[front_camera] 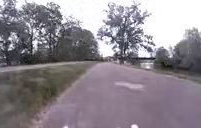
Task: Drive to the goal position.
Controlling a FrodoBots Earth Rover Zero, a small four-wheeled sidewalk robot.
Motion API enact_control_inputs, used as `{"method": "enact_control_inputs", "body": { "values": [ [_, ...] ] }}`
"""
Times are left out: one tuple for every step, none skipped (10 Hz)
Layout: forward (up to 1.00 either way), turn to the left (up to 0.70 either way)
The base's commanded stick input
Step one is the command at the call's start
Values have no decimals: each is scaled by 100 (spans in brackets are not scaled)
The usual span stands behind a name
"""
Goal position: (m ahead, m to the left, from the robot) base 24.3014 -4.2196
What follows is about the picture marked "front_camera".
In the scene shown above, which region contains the dark bridge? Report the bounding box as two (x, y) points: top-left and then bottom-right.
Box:
(130, 56), (157, 62)

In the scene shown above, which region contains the tall lone tree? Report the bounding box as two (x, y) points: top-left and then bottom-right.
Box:
(97, 1), (156, 65)

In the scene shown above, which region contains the grey asphalt path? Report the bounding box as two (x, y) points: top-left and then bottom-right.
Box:
(31, 61), (201, 128)

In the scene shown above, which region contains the row of trees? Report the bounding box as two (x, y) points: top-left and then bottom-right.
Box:
(0, 0), (102, 68)

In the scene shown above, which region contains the grass strip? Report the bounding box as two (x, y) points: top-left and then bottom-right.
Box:
(0, 61), (101, 128)

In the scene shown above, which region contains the grey side road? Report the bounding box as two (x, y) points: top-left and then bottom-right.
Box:
(0, 60), (97, 75)

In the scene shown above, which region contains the clump of trees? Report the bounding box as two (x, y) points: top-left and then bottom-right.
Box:
(153, 22), (201, 75)

